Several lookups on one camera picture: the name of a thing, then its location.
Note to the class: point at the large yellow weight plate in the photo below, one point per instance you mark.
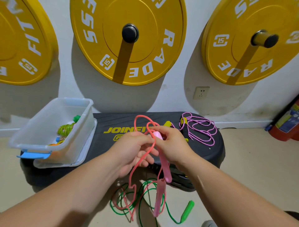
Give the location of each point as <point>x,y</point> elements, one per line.
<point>154,51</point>

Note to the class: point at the black plate peg cap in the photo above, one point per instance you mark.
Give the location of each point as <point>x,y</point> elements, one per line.
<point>130,33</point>

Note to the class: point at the white wall socket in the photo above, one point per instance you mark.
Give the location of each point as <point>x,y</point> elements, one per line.
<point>201,92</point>

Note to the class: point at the person's left forearm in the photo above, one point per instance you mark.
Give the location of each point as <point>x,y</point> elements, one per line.
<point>51,196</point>

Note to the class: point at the person's right forearm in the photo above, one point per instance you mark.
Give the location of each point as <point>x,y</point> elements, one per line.
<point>238,196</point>

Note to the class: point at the translucent plastic lid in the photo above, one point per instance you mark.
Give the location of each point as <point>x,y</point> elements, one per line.
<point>91,145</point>

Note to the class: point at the person's right hand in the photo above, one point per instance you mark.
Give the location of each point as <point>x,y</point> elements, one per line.
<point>175,145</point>

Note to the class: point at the person's left hand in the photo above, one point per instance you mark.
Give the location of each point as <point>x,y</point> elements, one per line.
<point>128,152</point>

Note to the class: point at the clear plastic storage bin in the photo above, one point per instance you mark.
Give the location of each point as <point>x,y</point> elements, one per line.
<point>42,124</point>

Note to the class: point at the red fire extinguisher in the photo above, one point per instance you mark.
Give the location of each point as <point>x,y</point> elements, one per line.
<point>284,124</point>

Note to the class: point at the blue plastic piece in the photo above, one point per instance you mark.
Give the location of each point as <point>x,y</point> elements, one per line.
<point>33,155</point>

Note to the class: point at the black aerobic step platform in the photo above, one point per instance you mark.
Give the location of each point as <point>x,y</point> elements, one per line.
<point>107,140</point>

